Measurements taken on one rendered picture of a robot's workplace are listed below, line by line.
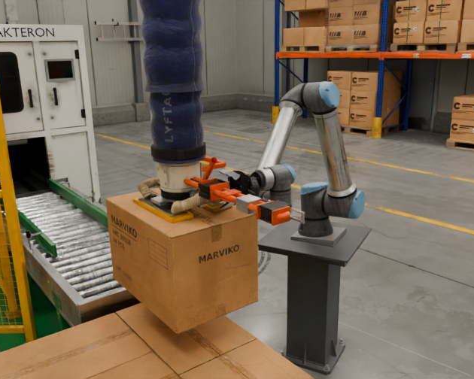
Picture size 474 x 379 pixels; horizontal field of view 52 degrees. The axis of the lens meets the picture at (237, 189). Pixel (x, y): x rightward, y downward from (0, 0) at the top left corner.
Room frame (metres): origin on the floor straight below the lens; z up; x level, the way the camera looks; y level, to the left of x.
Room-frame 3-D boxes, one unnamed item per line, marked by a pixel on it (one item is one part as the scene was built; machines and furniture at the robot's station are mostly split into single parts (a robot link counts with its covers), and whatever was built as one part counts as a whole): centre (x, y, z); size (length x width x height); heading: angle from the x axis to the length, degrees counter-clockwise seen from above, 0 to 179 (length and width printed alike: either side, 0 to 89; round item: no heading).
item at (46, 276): (3.00, 1.44, 0.50); 2.31 x 0.05 x 0.19; 37
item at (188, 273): (1.98, 0.26, 0.91); 0.60 x 0.40 x 0.40; 37
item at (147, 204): (1.92, 0.31, 1.14); 0.34 x 0.10 x 0.05; 37
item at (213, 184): (1.78, 0.09, 1.24); 0.10 x 0.08 x 0.06; 127
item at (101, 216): (3.64, 1.18, 0.60); 1.60 x 0.10 x 0.09; 37
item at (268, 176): (1.89, -0.10, 1.25); 0.09 x 0.05 x 0.10; 37
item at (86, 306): (2.26, 0.48, 0.58); 0.70 x 0.03 x 0.06; 127
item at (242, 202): (1.60, -0.04, 1.24); 0.07 x 0.07 x 0.04; 37
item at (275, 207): (1.49, -0.12, 1.24); 0.08 x 0.07 x 0.05; 37
